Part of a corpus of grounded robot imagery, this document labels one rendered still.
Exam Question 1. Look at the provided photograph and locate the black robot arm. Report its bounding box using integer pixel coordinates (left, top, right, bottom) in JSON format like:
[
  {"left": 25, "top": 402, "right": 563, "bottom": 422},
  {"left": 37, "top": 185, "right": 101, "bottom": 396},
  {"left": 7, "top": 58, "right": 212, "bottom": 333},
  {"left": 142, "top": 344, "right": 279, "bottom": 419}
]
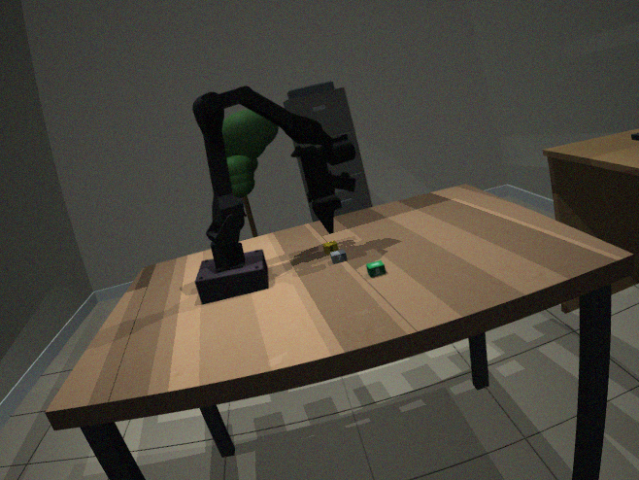
[{"left": 192, "top": 86, "right": 355, "bottom": 273}]

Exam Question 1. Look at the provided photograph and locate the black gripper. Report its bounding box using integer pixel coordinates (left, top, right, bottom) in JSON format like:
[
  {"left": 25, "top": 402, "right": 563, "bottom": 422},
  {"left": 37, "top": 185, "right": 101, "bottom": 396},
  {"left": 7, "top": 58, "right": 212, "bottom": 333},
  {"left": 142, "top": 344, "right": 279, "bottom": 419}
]
[{"left": 304, "top": 168, "right": 342, "bottom": 234}]

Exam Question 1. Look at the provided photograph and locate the green block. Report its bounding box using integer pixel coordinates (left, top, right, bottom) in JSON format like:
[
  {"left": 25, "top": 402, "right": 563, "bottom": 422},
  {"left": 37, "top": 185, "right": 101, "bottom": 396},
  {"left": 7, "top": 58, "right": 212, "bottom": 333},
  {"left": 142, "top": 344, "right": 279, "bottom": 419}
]
[{"left": 366, "top": 260, "right": 386, "bottom": 278}]

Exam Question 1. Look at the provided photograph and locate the yellow block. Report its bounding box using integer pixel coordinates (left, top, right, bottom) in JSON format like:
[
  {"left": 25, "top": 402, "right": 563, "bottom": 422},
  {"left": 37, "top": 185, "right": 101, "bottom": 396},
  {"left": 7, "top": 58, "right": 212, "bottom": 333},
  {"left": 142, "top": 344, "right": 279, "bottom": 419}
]
[{"left": 322, "top": 241, "right": 339, "bottom": 255}]

